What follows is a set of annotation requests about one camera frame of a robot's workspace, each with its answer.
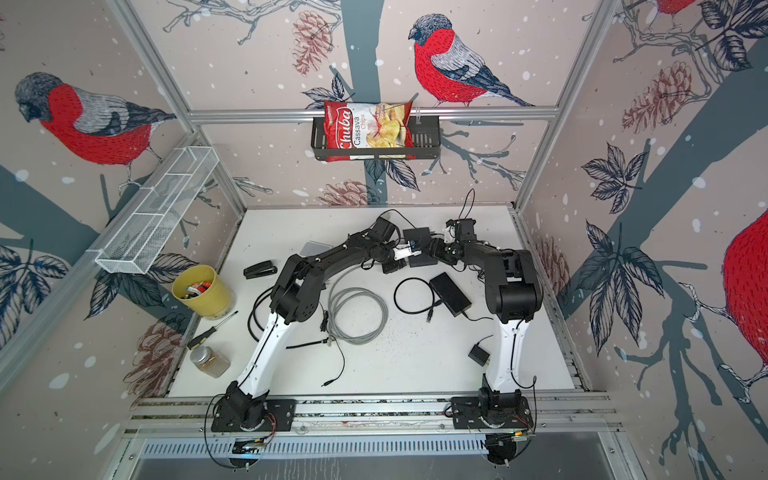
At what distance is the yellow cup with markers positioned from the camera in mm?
832

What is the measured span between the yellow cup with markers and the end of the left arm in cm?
47

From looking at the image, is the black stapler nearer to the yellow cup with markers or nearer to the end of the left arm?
the yellow cup with markers

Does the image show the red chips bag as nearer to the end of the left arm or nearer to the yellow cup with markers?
the end of the left arm

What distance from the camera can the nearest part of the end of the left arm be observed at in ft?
2.73

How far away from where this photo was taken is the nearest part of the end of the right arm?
871 millimetres


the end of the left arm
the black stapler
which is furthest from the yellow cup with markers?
the end of the left arm

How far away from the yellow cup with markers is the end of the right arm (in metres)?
0.67
